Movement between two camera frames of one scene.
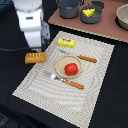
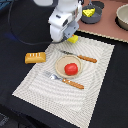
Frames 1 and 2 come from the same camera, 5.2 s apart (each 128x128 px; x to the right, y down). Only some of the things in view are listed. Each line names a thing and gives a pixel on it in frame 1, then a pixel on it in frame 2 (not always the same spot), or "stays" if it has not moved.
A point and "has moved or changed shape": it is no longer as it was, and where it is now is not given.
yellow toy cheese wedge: x=88 y=12 stays
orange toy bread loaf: x=35 y=57 stays
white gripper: x=36 y=31 -> x=63 y=24
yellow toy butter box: x=63 y=42 has moved or changed shape
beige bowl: x=121 y=18 stays
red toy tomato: x=71 y=69 stays
